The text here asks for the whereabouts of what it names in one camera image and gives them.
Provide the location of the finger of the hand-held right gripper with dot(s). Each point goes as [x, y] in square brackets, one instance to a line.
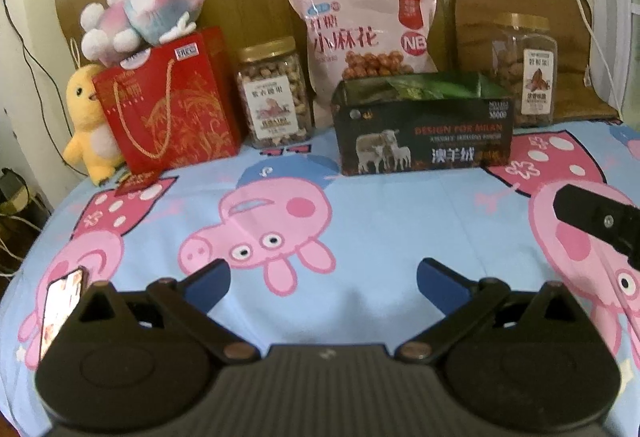
[595, 217]

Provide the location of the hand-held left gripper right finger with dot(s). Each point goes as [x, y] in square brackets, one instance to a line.
[440, 279]

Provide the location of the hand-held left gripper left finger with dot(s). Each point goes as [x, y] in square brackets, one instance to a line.
[210, 279]

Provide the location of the black cardboard box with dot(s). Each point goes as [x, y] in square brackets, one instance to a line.
[450, 142]

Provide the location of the bright green snack packet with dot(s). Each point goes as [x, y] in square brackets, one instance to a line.
[460, 86]

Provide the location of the dark green snack packet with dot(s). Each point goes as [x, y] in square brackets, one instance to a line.
[415, 89]

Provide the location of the cartoon pig printed blanket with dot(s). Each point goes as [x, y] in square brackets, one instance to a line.
[350, 227]

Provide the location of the small red tag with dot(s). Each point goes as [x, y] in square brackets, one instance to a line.
[137, 182]

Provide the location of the pecan jar with gold lid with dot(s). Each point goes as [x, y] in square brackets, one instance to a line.
[535, 87]

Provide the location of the smartphone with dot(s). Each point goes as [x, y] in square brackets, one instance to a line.
[62, 307]

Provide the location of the red gift bag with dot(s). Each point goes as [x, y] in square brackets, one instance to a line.
[190, 117]

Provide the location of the yellow plush duck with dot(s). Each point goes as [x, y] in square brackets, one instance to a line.
[90, 137]

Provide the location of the cashew jar with gold lid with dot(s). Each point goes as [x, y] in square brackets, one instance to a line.
[272, 92]

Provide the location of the dark green bag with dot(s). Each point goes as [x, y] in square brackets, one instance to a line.
[15, 197]

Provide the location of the brown seat cushion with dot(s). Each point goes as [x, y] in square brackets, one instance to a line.
[475, 17]

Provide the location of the large pink snack bag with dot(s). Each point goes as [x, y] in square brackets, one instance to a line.
[360, 27]

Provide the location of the pink and blue plush toy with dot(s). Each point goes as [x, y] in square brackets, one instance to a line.
[150, 2]

